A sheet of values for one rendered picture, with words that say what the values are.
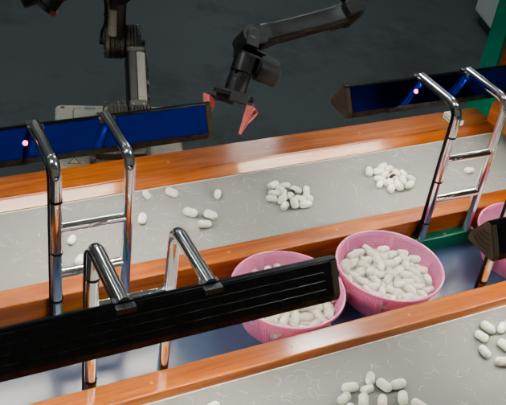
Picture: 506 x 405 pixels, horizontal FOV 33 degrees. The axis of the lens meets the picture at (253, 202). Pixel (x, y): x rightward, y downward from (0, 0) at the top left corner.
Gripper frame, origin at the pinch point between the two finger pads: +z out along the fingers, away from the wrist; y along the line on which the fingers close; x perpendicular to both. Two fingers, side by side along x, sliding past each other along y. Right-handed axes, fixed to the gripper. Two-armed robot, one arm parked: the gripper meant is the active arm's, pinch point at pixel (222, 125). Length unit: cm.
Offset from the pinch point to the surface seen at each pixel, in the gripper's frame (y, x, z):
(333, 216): -33.3, -10.7, 13.2
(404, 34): -8, -294, -125
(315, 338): -42, 28, 42
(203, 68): 77, -210, -55
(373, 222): -43.7, -8.5, 11.8
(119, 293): -15, 84, 42
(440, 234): -61, -20, 9
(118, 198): 19.2, 4.8, 26.1
